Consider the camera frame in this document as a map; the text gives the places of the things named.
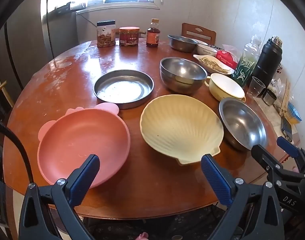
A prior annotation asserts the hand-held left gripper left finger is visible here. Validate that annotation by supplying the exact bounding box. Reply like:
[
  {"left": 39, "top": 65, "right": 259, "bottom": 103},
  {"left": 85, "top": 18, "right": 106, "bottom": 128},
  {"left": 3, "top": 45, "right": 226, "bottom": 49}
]
[{"left": 19, "top": 154, "right": 101, "bottom": 240}]

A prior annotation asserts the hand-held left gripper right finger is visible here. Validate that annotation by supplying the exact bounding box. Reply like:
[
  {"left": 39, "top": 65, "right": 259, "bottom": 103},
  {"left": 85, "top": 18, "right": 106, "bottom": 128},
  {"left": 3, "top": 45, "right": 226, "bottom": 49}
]
[{"left": 201, "top": 154, "right": 285, "bottom": 240}]

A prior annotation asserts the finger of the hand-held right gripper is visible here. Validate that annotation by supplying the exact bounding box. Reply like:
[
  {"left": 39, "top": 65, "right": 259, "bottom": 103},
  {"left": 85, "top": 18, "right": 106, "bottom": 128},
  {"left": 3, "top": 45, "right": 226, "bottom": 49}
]
[
  {"left": 277, "top": 136, "right": 305, "bottom": 175},
  {"left": 251, "top": 144, "right": 305, "bottom": 183}
]

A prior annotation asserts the pink plate with ears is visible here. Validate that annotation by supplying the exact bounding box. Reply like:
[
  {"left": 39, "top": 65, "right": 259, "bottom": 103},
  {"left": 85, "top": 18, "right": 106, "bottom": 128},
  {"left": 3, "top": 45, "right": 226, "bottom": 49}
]
[{"left": 37, "top": 102, "right": 131, "bottom": 189}]

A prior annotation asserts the shallow steel bowl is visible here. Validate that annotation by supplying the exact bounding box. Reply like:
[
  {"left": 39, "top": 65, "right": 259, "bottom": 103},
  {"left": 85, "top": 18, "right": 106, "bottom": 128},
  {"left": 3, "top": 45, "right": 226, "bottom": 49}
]
[{"left": 219, "top": 97, "right": 268, "bottom": 152}]

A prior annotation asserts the cream shell-shaped plate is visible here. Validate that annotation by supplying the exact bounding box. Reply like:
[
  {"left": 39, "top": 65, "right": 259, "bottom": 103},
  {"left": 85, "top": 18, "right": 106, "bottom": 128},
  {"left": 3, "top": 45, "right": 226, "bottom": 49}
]
[{"left": 140, "top": 94, "right": 224, "bottom": 165}]

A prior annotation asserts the cream bowl with handles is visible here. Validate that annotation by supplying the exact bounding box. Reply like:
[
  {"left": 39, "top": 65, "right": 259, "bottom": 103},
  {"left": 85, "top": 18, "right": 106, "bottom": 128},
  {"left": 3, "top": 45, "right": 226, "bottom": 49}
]
[{"left": 205, "top": 73, "right": 246, "bottom": 102}]

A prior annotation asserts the round steel pan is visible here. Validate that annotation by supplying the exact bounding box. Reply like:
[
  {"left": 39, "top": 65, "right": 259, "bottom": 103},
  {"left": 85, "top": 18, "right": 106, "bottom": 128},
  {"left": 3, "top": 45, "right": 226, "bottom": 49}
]
[{"left": 93, "top": 69, "right": 155, "bottom": 110}]

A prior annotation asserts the deep steel bowl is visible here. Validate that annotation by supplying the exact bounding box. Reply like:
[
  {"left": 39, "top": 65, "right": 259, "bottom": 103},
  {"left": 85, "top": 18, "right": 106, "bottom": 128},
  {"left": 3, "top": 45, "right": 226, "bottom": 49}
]
[{"left": 160, "top": 57, "right": 208, "bottom": 95}]

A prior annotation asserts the dark phone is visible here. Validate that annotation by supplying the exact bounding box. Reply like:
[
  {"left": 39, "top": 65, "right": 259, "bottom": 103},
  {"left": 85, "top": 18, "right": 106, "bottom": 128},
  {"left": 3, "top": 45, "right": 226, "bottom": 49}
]
[{"left": 281, "top": 117, "right": 293, "bottom": 142}]

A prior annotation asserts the blue package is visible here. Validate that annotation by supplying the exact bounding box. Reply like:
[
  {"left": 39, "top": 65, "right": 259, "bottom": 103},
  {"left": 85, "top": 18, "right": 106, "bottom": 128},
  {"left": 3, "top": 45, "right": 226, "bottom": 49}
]
[{"left": 288, "top": 102, "right": 302, "bottom": 124}]

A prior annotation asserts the paper sheet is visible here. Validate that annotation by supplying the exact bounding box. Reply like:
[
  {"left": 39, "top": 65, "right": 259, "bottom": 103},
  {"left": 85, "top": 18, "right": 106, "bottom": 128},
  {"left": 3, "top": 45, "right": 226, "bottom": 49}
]
[{"left": 255, "top": 97, "right": 283, "bottom": 130}]

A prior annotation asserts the small steel cup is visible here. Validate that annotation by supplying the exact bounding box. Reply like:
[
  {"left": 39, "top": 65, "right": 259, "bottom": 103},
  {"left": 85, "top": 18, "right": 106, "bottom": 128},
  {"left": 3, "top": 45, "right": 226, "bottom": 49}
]
[{"left": 262, "top": 89, "right": 277, "bottom": 106}]

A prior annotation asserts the clear plastic bag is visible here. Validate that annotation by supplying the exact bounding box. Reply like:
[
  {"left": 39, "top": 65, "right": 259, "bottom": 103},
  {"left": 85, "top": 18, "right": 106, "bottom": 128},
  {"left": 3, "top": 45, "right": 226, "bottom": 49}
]
[{"left": 270, "top": 65, "right": 287, "bottom": 100}]

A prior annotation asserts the clear plastic cup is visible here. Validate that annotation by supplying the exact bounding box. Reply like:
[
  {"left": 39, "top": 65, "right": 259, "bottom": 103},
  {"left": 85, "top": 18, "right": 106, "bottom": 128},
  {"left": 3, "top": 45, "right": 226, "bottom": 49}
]
[{"left": 248, "top": 76, "right": 266, "bottom": 98}]

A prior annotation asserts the black thermos flask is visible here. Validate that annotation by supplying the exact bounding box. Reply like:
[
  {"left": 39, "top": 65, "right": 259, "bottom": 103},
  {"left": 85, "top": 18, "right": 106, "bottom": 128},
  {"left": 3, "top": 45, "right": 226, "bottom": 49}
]
[{"left": 250, "top": 36, "right": 283, "bottom": 85}]

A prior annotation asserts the green label plastic bottle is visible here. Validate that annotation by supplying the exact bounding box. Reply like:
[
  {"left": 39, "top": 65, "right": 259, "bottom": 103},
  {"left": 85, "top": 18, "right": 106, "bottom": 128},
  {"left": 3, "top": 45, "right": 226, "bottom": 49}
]
[{"left": 232, "top": 34, "right": 262, "bottom": 87}]

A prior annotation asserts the white oval dish with food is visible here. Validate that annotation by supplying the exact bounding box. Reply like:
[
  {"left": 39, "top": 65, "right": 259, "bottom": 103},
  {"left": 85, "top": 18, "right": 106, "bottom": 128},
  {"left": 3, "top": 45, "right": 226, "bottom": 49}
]
[{"left": 193, "top": 54, "right": 235, "bottom": 75}]

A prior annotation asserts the red packet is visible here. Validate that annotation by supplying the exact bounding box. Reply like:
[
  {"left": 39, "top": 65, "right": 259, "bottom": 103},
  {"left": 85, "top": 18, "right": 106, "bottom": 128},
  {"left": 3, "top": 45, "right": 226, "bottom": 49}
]
[{"left": 215, "top": 50, "right": 239, "bottom": 68}]

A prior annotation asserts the white ceramic bowl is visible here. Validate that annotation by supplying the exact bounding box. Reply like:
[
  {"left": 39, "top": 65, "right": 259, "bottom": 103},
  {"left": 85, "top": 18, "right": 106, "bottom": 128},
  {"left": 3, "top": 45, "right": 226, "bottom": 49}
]
[{"left": 196, "top": 44, "right": 218, "bottom": 57}]

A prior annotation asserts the yellow wooden chair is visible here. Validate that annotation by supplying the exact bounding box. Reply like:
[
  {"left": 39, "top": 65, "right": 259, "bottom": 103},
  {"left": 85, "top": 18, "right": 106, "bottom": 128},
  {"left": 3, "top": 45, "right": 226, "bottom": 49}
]
[{"left": 0, "top": 80, "right": 15, "bottom": 110}]

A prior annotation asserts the steel basin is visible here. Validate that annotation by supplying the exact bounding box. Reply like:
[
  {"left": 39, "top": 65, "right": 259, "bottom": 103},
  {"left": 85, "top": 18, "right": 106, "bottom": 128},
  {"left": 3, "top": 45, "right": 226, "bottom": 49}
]
[{"left": 168, "top": 35, "right": 199, "bottom": 53}]

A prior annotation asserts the clear jar with black lid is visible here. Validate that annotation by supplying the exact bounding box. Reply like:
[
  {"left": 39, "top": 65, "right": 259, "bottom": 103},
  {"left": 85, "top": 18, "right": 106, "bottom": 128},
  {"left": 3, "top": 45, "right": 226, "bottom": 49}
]
[{"left": 96, "top": 20, "right": 116, "bottom": 48}]

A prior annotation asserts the wooden chair back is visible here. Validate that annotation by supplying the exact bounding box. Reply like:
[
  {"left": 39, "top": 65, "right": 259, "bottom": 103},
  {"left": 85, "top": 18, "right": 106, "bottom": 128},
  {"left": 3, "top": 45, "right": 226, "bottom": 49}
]
[{"left": 181, "top": 22, "right": 217, "bottom": 45}]

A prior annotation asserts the grey refrigerator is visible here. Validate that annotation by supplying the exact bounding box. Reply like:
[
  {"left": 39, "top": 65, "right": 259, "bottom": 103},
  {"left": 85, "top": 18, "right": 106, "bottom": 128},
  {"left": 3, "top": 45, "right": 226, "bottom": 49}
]
[{"left": 0, "top": 0, "right": 79, "bottom": 100}]

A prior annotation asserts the red jar with orange lid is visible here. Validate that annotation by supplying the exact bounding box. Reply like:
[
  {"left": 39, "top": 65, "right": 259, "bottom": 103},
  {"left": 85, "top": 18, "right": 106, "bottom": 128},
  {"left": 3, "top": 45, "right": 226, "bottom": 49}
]
[{"left": 119, "top": 26, "right": 140, "bottom": 47}]

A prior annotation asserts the brown syrup bottle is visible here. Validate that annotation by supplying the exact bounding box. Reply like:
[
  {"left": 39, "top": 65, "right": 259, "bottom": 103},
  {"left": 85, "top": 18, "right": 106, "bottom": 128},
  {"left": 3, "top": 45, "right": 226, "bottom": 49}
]
[{"left": 146, "top": 18, "right": 160, "bottom": 47}]

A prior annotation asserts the thick black cable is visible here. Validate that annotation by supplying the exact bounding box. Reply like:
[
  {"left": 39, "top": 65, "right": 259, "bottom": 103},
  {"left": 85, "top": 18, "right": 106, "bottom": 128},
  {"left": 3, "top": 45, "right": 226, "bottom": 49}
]
[{"left": 0, "top": 118, "right": 35, "bottom": 184}]

